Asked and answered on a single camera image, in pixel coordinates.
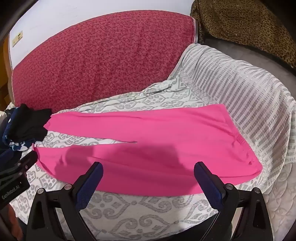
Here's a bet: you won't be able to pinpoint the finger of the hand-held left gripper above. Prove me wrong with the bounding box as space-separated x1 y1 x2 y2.
17 152 38 173

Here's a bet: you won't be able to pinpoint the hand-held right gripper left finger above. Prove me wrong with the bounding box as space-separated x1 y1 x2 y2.
26 161 104 241

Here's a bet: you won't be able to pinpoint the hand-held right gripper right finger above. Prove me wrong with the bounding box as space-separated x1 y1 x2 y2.
194 161 273 241

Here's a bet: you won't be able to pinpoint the pink pants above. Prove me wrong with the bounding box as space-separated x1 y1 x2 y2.
34 103 263 195

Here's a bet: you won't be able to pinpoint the blue white printed cloth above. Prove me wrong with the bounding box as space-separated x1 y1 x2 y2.
2 109 35 152

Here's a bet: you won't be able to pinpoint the black cloth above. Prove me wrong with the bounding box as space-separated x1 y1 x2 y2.
5 103 52 142

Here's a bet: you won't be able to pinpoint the white quilted mattress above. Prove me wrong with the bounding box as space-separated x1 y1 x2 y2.
261 148 296 241

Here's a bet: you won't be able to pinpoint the white grey patterned bedsheet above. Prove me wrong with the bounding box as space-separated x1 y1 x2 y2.
9 43 296 241

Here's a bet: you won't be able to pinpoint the red patterned blanket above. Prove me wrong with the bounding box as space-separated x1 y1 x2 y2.
11 10 196 114

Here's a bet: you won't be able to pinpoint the leopard print cloth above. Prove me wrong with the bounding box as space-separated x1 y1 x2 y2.
190 0 296 70

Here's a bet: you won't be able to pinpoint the wall switch plate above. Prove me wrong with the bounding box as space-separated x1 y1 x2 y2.
11 30 23 47

